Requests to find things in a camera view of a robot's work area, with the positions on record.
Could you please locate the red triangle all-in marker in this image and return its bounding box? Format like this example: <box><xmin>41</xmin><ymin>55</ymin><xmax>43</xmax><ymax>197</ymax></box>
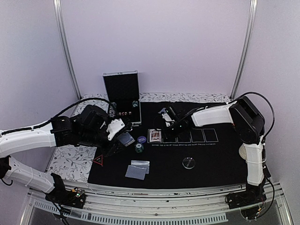
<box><xmin>92</xmin><ymin>155</ymin><xmax>103</xmax><ymax>166</ymax></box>

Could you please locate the aluminium frame post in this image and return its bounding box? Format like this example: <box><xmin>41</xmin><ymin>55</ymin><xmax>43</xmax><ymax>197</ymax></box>
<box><xmin>230</xmin><ymin>0</ymin><xmax>258</xmax><ymax>99</ymax></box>
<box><xmin>53</xmin><ymin>0</ymin><xmax>82</xmax><ymax>99</ymax></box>

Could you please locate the clear dealer button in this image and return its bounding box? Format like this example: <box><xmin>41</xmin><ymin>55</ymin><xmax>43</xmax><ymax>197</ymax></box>
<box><xmin>182</xmin><ymin>157</ymin><xmax>195</xmax><ymax>170</ymax></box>

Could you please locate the short poker chip stack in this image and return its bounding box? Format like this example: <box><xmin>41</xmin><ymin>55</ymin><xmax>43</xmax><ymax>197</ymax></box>
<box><xmin>132</xmin><ymin>101</ymin><xmax>139</xmax><ymax>108</ymax></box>

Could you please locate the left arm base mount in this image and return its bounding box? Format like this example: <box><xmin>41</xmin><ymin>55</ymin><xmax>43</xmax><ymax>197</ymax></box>
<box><xmin>45</xmin><ymin>173</ymin><xmax>86</xmax><ymax>209</ymax></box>

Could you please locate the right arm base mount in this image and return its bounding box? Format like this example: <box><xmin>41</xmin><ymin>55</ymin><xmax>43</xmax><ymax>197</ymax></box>
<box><xmin>225</xmin><ymin>184</ymin><xmax>267</xmax><ymax>209</ymax></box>

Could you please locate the right aluminium frame post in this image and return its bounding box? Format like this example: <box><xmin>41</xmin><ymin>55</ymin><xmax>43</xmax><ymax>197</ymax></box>
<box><xmin>230</xmin><ymin>0</ymin><xmax>258</xmax><ymax>99</ymax></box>

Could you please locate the face-up king card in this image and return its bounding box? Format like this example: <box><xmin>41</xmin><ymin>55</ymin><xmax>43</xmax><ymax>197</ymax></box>
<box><xmin>149</xmin><ymin>129</ymin><xmax>162</xmax><ymax>143</ymax></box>

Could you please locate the long poker chip stack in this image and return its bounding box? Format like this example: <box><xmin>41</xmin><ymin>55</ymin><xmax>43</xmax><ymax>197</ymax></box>
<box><xmin>109</xmin><ymin>102</ymin><xmax>117</xmax><ymax>118</ymax></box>

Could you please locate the blue patterned card deck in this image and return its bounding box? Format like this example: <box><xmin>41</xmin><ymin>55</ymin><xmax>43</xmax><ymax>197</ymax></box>
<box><xmin>117</xmin><ymin>132</ymin><xmax>135</xmax><ymax>147</ymax></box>

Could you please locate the floral white tablecloth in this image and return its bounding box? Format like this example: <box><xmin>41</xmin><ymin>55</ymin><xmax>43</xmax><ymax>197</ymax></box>
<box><xmin>47</xmin><ymin>93</ymin><xmax>231</xmax><ymax>183</ymax></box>

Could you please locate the green poker chip pile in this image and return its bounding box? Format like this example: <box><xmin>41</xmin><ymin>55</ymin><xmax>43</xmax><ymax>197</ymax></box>
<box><xmin>135</xmin><ymin>142</ymin><xmax>144</xmax><ymax>153</ymax></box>

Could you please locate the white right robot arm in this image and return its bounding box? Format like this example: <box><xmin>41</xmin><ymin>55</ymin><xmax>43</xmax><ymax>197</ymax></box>
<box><xmin>160</xmin><ymin>95</ymin><xmax>266</xmax><ymax>204</ymax></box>

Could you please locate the red dice row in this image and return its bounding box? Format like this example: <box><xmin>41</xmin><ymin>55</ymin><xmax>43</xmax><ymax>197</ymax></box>
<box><xmin>118</xmin><ymin>112</ymin><xmax>132</xmax><ymax>116</ymax></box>

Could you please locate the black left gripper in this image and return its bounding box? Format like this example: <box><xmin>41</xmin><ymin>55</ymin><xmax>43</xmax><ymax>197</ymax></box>
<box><xmin>79</xmin><ymin>125</ymin><xmax>127</xmax><ymax>157</ymax></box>

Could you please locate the aluminium poker chip case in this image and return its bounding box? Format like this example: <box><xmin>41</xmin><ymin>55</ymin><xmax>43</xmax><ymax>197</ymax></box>
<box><xmin>103</xmin><ymin>70</ymin><xmax>142</xmax><ymax>126</ymax></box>

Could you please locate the cream ribbed mug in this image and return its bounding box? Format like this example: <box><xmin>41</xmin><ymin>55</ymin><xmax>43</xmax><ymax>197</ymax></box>
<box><xmin>239</xmin><ymin>144</ymin><xmax>247</xmax><ymax>161</ymax></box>

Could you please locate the purple small blind button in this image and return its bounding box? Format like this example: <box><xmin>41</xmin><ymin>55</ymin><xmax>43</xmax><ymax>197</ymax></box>
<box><xmin>137</xmin><ymin>136</ymin><xmax>147</xmax><ymax>143</ymax></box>

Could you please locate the left aluminium frame post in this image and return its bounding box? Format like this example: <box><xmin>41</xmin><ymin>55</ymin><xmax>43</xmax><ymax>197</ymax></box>
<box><xmin>53</xmin><ymin>0</ymin><xmax>82</xmax><ymax>99</ymax></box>

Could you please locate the black poker mat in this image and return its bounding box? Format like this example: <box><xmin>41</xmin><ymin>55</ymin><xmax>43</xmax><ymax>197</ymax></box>
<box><xmin>87</xmin><ymin>101</ymin><xmax>270</xmax><ymax>191</ymax></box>

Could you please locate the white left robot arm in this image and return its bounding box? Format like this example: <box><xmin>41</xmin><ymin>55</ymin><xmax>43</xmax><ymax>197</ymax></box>
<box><xmin>0</xmin><ymin>105</ymin><xmax>133</xmax><ymax>203</ymax></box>

